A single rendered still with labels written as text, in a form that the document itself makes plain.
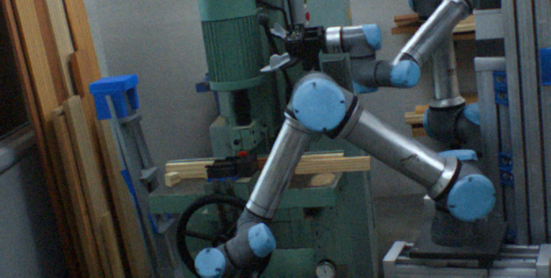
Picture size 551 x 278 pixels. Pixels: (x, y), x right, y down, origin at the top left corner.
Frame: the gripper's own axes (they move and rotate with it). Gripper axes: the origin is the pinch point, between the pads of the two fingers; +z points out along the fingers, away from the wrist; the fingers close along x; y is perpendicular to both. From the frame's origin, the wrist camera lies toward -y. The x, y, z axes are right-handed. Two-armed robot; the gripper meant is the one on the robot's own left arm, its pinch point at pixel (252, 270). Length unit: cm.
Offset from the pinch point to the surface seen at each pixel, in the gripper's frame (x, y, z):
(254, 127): -6, -47, 19
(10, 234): -146, -29, 98
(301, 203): 10.2, -21.2, 14.9
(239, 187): -5.2, -24.3, 2.2
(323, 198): 17.2, -22.5, 14.2
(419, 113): 26, -107, 212
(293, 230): 6.6, -14.1, 19.0
